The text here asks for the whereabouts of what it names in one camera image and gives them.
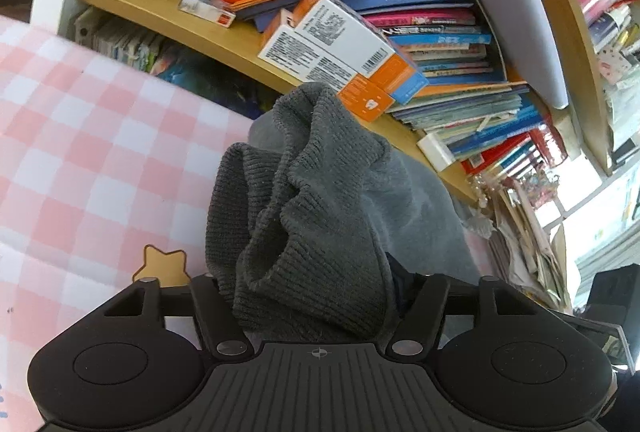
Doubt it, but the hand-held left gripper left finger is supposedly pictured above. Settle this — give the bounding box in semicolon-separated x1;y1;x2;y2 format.
100;274;251;360

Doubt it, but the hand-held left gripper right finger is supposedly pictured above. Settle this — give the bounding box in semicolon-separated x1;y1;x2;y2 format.
385;273;543;358

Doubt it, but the grey knit sweater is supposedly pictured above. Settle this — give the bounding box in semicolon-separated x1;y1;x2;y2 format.
205;82;481;348

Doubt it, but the pile of papers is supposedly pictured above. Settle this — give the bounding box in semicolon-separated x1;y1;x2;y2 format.
477;172;573;313

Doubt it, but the stack of white paper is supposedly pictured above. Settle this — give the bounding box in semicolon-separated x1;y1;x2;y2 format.
575;232;640;293

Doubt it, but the black box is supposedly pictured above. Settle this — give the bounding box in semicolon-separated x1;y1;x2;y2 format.
570;264;640;373

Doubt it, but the pink checkered table cloth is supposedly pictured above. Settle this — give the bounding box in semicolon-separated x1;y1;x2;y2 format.
0;14;501;432

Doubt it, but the orange and white box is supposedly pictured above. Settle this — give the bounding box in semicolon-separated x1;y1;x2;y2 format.
257;9;396;123
292;0;431;106

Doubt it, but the row of thin books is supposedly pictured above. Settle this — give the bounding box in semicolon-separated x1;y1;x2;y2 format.
75;9;266;113

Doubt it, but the wooden bookshelf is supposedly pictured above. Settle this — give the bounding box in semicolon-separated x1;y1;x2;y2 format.
75;0;640;207

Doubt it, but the small red and white box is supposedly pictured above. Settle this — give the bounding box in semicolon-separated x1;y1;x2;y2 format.
179;0;236;28

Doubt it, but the grey laptop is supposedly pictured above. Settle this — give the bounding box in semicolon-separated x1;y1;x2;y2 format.
432;0;571;110

